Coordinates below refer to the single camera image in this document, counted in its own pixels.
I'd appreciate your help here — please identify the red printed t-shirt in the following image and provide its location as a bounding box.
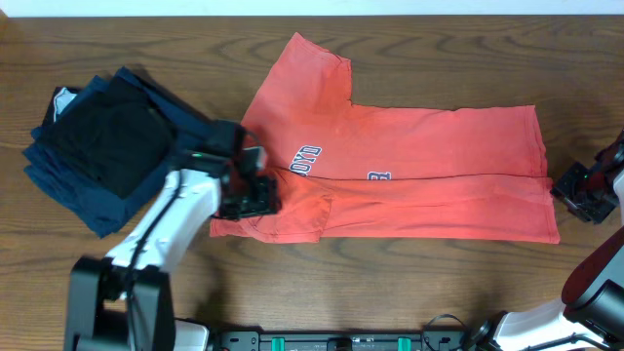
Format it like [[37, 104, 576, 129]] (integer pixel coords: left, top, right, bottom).
[[211, 34, 560, 244]]

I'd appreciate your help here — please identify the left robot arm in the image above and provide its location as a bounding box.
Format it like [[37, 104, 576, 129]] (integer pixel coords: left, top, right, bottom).
[[63, 121, 280, 350]]

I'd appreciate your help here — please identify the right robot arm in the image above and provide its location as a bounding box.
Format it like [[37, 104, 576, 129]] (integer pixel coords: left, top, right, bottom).
[[466, 135, 623, 350]]

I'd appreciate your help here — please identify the black folded garment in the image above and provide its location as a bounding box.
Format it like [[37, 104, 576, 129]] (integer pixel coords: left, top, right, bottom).
[[38, 77, 176, 198]]

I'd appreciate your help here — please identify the navy folded garment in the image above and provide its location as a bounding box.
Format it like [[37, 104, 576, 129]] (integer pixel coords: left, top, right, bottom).
[[23, 67, 211, 238]]

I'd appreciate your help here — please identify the black garment with white label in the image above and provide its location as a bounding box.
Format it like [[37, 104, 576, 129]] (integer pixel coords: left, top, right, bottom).
[[42, 87, 80, 127]]

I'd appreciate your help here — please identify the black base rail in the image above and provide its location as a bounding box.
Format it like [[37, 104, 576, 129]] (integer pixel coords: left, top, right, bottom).
[[207, 330, 477, 351]]

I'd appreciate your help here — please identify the black looped base cable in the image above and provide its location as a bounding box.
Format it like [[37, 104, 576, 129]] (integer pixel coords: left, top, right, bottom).
[[418, 314, 472, 351]]

